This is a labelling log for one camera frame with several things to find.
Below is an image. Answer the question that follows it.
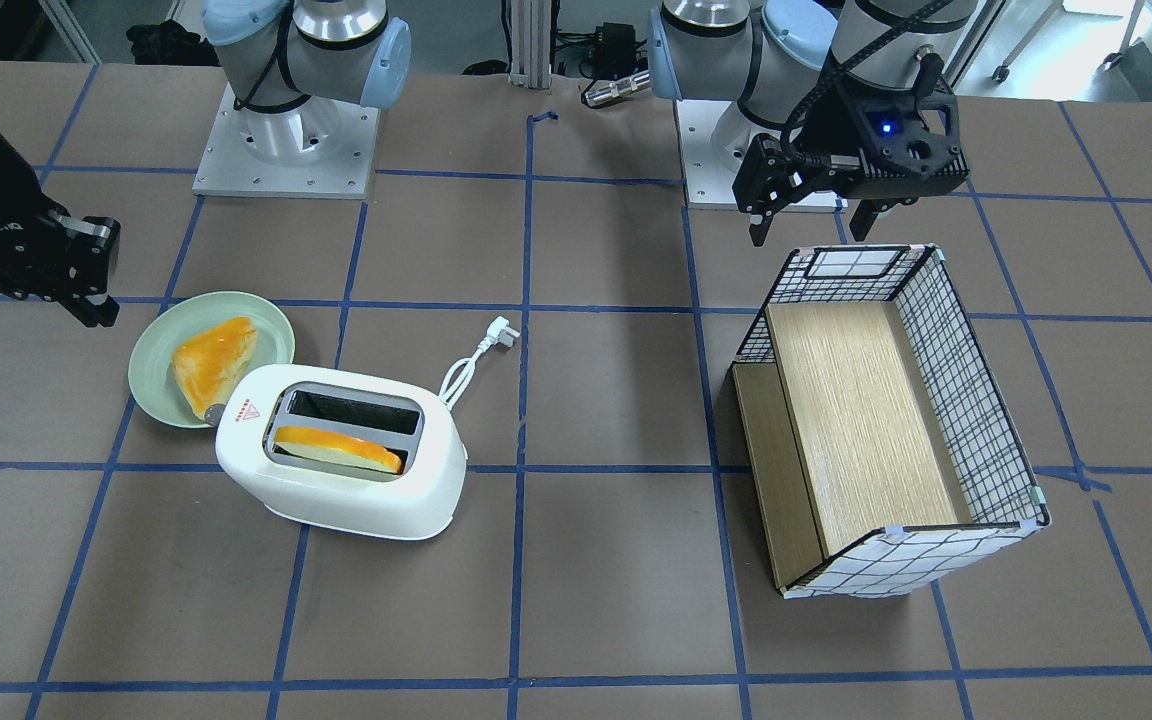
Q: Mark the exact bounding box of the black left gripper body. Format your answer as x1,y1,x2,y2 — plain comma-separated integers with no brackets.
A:
790,85,970,200

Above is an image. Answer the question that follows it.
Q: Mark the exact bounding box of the white two-slot toaster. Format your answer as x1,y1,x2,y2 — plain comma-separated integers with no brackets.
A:
207,364,467,541

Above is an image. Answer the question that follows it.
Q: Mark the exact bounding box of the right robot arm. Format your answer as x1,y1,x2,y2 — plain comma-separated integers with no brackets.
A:
0,1,412,327

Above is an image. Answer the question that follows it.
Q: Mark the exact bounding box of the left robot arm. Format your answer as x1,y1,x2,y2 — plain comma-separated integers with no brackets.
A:
647,1,975,247

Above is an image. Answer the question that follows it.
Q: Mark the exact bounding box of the bread slice in toaster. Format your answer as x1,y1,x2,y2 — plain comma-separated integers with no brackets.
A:
273,427,403,475

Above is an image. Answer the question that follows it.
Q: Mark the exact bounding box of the light green plate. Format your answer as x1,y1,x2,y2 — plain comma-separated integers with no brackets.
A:
128,291,294,429

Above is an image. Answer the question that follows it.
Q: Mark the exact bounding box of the bread piece on plate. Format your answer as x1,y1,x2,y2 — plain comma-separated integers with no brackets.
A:
172,316,259,420

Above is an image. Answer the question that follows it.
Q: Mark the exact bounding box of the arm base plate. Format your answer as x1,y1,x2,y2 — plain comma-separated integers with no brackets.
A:
192,88,381,200
674,94,852,213

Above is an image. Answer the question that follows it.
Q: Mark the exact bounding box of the wire basket with wooden shelf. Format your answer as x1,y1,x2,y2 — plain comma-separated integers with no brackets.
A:
730,245,1051,600

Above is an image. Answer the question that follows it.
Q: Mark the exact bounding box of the aluminium frame post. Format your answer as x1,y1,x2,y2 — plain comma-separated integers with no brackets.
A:
500,1,559,94

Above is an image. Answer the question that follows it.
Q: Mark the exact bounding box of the white toaster power cord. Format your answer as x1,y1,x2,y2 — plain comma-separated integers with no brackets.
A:
435,316,520,411

